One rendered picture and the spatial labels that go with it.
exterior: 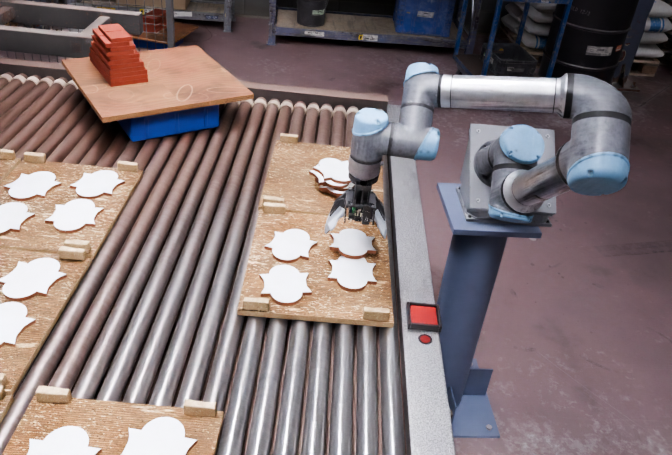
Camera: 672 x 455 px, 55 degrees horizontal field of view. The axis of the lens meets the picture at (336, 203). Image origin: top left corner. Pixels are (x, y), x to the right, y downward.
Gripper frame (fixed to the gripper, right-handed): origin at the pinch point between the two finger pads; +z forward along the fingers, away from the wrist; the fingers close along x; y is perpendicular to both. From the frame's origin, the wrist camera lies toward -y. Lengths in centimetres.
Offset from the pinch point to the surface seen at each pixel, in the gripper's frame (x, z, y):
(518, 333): 82, 101, -71
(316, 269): -9.0, 3.6, 10.5
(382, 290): 6.9, 3.4, 16.3
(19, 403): -62, 3, 55
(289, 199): -18.2, 4.8, -20.0
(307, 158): -14.5, 5.8, -45.0
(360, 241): 1.7, 2.3, -0.3
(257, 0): -84, 101, -485
